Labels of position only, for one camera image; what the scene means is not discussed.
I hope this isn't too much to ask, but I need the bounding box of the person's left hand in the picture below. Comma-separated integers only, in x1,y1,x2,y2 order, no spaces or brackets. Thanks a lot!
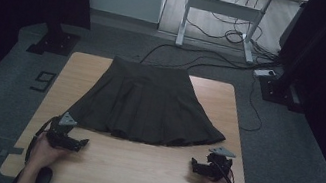
26,131,71,175

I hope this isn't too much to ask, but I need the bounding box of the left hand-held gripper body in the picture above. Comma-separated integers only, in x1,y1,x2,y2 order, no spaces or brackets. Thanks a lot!
44,108,84,153

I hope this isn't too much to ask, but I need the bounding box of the black stand base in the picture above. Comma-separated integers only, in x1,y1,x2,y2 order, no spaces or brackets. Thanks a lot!
254,71,310,114
25,19,83,62

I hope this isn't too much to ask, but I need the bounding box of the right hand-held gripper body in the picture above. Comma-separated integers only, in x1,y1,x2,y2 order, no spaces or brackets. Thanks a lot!
200,143,239,183

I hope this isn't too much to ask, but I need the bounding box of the coiled black cable bundle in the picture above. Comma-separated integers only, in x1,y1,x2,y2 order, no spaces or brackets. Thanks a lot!
183,6,266,51

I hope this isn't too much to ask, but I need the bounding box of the long black floor cable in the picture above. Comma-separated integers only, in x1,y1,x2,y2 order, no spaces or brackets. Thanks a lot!
187,49,283,88
139,37,281,88

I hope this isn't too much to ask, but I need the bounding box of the thin black floor cable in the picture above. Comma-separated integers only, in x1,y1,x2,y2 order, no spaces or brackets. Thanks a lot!
240,75,271,134

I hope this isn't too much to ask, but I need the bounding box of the dark grey pleated skirt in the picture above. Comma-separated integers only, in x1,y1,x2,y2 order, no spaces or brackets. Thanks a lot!
63,48,238,159

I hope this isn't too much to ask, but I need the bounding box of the white power strip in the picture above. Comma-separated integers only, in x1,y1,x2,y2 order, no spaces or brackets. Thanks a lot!
252,66,277,81

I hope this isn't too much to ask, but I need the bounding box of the grey tape strip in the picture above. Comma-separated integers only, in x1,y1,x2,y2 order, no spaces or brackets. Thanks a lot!
0,143,25,161

